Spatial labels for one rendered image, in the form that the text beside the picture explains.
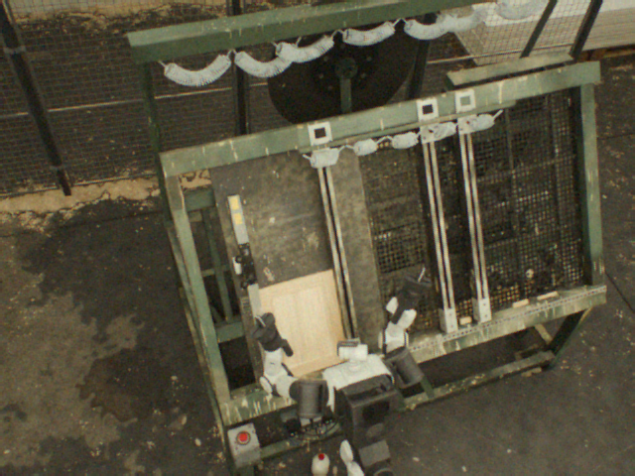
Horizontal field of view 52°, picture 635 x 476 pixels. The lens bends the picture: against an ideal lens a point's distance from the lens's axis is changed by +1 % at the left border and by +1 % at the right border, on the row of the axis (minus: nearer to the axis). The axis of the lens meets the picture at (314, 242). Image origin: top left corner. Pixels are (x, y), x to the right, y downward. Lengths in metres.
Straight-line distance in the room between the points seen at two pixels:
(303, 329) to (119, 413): 1.53
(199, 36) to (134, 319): 2.28
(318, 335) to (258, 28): 1.46
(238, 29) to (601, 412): 3.20
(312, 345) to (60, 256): 2.41
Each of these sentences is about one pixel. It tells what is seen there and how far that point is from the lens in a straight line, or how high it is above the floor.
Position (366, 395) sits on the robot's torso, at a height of 1.40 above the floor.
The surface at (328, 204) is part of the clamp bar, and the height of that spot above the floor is 1.55.
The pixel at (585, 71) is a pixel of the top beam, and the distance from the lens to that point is 3.58.
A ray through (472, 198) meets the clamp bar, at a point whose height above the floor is 1.45.
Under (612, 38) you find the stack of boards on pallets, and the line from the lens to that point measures 7.24.
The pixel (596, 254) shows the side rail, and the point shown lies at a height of 1.05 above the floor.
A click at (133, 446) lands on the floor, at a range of 4.13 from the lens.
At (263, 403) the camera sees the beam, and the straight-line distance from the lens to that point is 3.20.
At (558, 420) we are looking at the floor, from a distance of 4.45.
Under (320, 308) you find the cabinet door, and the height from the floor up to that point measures 1.13.
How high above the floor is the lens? 3.76
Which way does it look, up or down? 51 degrees down
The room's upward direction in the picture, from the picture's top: 4 degrees clockwise
